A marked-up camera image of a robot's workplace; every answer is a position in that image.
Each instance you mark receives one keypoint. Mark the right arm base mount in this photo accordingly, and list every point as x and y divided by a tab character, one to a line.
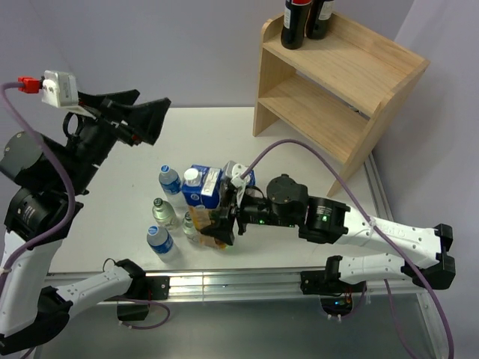
336	297

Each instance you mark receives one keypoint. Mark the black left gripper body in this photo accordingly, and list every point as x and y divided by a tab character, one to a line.
92	143

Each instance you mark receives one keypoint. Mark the cola glass bottle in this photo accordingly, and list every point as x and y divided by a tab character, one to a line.
318	19
295	17

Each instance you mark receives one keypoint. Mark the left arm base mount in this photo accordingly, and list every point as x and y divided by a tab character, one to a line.
146	294

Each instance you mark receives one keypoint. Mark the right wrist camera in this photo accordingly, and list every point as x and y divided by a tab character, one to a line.
232	175

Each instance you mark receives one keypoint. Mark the clear glass bottle right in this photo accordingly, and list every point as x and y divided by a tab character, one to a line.
189	229

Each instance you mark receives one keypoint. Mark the aluminium mounting rail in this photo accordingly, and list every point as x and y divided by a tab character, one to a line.
265	262

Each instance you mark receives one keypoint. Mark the clear glass bottle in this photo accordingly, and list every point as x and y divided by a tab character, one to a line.
189	229
164	214

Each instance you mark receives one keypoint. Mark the purple juice carton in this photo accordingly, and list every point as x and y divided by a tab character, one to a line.
250	178

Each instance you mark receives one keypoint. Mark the clear glass bottle left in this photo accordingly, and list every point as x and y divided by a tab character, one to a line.
164	214

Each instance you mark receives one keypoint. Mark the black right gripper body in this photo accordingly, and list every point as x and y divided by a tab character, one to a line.
255	209

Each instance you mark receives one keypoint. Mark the orange juice carton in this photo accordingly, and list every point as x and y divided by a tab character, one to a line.
201	189

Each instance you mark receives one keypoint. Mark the wooden shelf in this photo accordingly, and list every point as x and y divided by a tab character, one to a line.
341	92

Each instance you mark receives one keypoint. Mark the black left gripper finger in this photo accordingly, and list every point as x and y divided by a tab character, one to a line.
146	120
94	102

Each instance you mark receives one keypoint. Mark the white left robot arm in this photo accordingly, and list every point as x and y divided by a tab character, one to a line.
50	177

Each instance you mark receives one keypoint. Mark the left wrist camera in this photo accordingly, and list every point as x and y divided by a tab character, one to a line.
59	89

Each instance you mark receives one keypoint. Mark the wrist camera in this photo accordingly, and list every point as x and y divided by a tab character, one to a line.
59	89
232	175

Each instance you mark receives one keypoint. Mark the blue-cap water bottle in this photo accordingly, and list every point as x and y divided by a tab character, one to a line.
162	244
171	185

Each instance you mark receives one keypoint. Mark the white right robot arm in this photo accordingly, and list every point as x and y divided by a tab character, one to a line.
401	252

